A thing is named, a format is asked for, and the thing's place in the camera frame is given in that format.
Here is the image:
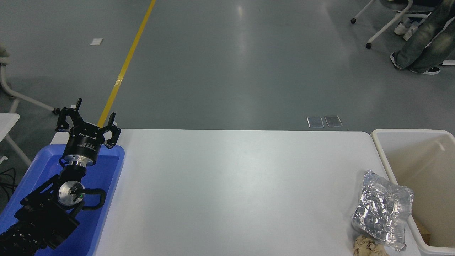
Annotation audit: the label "white-legged wheeled chair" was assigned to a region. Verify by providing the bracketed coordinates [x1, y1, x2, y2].
[350, 0, 432, 49]

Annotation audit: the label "white-framed chair with caster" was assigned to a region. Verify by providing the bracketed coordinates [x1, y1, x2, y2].
[0, 43, 61, 115]

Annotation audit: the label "black floor cables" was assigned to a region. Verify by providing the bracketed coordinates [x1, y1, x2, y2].
[0, 167, 16, 199]

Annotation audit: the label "large pale plastic bin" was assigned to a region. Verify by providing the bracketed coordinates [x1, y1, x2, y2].
[371, 129, 455, 256]

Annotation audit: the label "crumpled tan paper ball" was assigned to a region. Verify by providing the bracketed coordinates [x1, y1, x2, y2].
[353, 235, 389, 256]

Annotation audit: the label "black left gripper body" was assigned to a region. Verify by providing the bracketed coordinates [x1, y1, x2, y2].
[63, 123, 107, 162]

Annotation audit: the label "small white side table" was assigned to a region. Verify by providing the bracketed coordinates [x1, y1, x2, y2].
[0, 113, 32, 167]

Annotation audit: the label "blue plastic tray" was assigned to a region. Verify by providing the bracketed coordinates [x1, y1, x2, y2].
[0, 144, 125, 256]

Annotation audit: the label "person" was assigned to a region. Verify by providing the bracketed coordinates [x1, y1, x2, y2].
[390, 0, 455, 75]
[394, 20, 420, 41]

